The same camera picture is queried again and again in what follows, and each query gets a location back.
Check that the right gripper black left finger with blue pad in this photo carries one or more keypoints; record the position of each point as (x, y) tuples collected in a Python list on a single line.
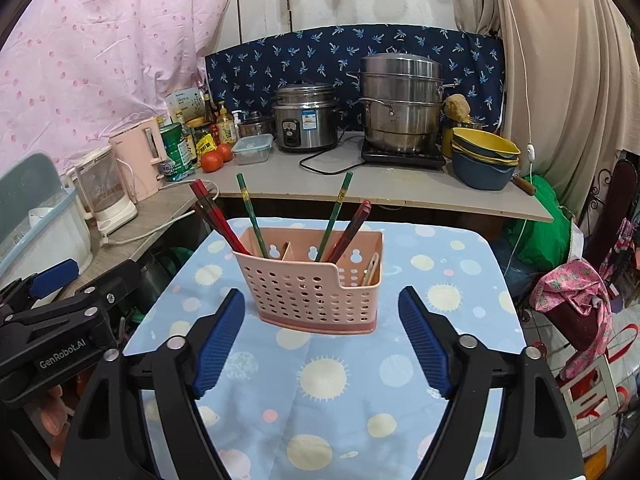
[(109, 438)]

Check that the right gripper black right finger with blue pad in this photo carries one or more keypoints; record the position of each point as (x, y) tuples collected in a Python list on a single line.
[(535, 436)]

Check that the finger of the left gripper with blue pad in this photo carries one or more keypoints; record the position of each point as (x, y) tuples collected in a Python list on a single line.
[(47, 282)]

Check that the bright red chopstick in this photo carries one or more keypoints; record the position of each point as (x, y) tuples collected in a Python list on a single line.
[(215, 217)]

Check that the pink perforated utensil holder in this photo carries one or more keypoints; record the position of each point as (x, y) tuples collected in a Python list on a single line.
[(291, 290)]

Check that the dark red chopstick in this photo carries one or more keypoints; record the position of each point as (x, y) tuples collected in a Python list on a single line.
[(350, 232)]

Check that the green chopstick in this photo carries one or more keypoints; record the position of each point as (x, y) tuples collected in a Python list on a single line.
[(251, 214), (334, 214)]

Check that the left hand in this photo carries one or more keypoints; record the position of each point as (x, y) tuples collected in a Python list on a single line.
[(53, 416)]

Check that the clear storage box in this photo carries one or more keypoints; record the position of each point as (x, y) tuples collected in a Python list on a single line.
[(41, 222)]

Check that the white blender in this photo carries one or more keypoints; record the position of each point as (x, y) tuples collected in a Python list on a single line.
[(102, 192)]

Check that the pink floral bag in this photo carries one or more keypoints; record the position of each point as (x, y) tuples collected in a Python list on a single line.
[(574, 298)]

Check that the pink electric kettle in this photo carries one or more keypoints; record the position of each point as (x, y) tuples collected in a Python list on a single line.
[(139, 150)]

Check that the blue planet pattern tablecloth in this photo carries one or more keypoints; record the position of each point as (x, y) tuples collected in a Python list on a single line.
[(294, 405)]

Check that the green plastic bottle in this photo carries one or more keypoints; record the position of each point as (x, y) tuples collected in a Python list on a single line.
[(178, 163)]

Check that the green plastic bag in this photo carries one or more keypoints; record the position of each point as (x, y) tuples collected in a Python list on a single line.
[(542, 245)]

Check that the front red tomato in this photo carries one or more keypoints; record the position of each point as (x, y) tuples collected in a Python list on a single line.
[(211, 161)]

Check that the red tomato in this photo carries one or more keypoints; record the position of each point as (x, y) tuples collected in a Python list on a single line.
[(225, 151), (211, 161)]

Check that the rear red tomato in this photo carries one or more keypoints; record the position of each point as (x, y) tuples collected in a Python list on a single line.
[(225, 151)]

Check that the yellow oil bottle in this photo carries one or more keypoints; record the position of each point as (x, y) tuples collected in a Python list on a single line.
[(225, 125)]

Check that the clear food container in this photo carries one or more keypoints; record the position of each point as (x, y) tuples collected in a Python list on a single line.
[(253, 149)]

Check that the pink dotted curtain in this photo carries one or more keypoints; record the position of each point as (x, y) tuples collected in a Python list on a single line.
[(75, 72)]

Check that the navy leaf pattern cloth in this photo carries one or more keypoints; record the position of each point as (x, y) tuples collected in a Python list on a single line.
[(246, 77)]

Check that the yellow top bowl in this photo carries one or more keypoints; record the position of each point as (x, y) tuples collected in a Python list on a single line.
[(485, 143)]

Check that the black induction cooktop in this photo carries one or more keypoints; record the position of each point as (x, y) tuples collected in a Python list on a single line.
[(428, 158)]

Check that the silver rice cooker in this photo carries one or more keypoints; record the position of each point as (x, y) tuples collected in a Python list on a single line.
[(306, 117)]

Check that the beige curtain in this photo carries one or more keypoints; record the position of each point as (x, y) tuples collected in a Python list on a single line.
[(572, 84)]

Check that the stainless steel steamer pot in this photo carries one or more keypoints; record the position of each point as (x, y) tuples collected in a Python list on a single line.
[(402, 95)]

